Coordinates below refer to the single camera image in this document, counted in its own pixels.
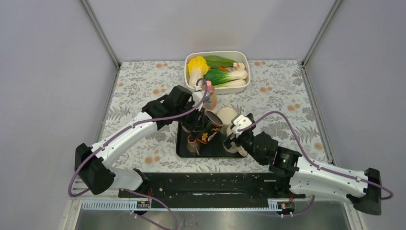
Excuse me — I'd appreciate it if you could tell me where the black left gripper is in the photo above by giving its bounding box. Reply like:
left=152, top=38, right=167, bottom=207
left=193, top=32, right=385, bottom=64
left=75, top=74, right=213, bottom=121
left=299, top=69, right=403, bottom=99
left=175, top=101, right=205, bottom=132

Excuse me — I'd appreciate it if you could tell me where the small brown mug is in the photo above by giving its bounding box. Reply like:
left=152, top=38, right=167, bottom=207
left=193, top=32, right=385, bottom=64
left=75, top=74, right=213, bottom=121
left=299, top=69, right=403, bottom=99
left=186, top=135, right=200, bottom=156

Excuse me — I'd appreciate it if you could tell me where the black mug with orange flowers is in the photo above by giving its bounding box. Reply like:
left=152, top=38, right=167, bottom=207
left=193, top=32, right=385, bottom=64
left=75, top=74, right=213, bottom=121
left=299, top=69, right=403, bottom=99
left=199, top=110, right=223, bottom=144

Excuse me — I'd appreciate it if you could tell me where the cream seashell mug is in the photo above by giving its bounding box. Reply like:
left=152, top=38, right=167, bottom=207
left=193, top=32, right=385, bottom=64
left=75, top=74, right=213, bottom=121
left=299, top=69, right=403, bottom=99
left=223, top=133, right=248, bottom=158

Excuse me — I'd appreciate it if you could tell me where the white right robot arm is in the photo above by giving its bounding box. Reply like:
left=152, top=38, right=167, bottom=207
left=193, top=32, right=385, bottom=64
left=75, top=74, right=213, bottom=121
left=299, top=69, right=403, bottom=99
left=224, top=114, right=382, bottom=216

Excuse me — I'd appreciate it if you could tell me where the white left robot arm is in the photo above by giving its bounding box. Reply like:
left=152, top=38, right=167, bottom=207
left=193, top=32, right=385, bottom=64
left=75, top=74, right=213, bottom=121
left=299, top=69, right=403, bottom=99
left=68, top=91, right=207, bottom=197

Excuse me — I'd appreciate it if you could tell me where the large cream mug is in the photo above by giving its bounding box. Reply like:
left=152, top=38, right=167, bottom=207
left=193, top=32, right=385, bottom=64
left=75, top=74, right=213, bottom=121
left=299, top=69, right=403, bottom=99
left=216, top=107, right=238, bottom=134

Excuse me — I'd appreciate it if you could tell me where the black rectangular tray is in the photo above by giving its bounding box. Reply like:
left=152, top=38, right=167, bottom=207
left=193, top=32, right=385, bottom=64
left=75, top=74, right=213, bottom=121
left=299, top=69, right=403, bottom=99
left=176, top=124, right=243, bottom=159

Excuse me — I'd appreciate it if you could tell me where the orange bottle with pink cap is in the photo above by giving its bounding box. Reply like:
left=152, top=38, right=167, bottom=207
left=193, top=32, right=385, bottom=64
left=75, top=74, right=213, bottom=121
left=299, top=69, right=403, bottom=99
left=203, top=80, right=217, bottom=111

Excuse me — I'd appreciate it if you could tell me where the bok choy toy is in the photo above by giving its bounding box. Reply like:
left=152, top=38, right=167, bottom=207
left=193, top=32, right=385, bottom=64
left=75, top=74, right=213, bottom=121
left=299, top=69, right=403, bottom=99
left=204, top=69, right=248, bottom=86

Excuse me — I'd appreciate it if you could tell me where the mushroom toy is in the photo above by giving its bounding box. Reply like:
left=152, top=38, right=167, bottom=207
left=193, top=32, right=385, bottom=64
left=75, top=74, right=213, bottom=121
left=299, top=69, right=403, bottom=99
left=232, top=62, right=245, bottom=71

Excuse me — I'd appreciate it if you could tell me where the yellow napa cabbage toy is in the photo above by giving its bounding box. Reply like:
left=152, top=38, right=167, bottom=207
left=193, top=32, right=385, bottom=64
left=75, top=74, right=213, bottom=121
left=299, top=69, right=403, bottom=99
left=187, top=56, right=211, bottom=87

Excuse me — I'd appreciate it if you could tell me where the green leaf vegetable toy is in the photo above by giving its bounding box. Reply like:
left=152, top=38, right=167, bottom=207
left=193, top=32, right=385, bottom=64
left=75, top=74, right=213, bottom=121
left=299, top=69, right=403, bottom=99
left=203, top=55, right=236, bottom=69

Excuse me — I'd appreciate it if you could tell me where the white rectangular tub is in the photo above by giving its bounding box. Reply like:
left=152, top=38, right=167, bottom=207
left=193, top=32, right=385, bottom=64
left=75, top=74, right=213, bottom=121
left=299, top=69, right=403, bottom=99
left=184, top=51, right=251, bottom=94

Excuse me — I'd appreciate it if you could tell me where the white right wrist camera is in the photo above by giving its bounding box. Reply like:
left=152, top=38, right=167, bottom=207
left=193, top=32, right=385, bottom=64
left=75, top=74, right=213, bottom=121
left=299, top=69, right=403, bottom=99
left=230, top=115, right=253, bottom=137

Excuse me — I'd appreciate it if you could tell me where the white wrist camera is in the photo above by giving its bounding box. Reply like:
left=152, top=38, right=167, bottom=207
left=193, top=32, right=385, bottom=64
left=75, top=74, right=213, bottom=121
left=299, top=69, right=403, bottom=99
left=230, top=115, right=253, bottom=137
left=192, top=91, right=206, bottom=111

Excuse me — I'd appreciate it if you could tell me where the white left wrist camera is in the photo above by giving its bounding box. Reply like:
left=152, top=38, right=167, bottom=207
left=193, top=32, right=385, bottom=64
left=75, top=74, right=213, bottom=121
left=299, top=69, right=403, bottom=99
left=192, top=91, right=206, bottom=111

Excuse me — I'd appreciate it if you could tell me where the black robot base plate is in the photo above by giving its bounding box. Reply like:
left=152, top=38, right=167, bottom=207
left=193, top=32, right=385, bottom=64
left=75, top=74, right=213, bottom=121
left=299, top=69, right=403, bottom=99
left=136, top=172, right=292, bottom=208

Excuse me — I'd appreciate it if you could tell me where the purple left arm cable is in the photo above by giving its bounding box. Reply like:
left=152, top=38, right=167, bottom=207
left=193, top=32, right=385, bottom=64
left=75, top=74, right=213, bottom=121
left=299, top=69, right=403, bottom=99
left=68, top=78, right=210, bottom=230

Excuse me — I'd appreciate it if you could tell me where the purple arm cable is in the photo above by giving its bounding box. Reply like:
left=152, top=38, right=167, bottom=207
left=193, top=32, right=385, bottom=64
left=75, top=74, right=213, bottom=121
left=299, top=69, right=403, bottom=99
left=238, top=110, right=394, bottom=218
left=68, top=78, right=210, bottom=230

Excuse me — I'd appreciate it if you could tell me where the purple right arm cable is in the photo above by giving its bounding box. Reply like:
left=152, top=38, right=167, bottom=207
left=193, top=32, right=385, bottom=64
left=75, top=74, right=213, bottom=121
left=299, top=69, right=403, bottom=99
left=238, top=110, right=394, bottom=218

